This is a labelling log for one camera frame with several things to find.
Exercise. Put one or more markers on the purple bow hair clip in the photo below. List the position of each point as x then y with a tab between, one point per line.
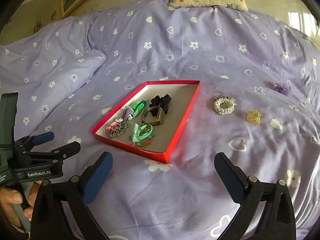
127	114

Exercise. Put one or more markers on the pink hair clip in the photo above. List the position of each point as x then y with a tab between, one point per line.
111	127

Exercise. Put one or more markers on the red shallow cardboard box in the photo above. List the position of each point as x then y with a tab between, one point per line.
153	142

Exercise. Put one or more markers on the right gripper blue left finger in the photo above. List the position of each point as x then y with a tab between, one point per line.
94	177

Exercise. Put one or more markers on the yellow translucent hair claw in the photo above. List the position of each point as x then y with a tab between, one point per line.
254	116

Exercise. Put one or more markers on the black fabric scrunchie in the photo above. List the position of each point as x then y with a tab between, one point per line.
162	102

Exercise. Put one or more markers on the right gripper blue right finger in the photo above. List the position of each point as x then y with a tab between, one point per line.
233	178

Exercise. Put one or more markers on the purple floral duvet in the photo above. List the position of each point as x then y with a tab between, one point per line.
73	72

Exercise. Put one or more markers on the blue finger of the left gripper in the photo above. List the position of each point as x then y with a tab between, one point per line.
42	138
65	152

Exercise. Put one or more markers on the person's left hand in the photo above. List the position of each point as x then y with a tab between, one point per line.
9	197

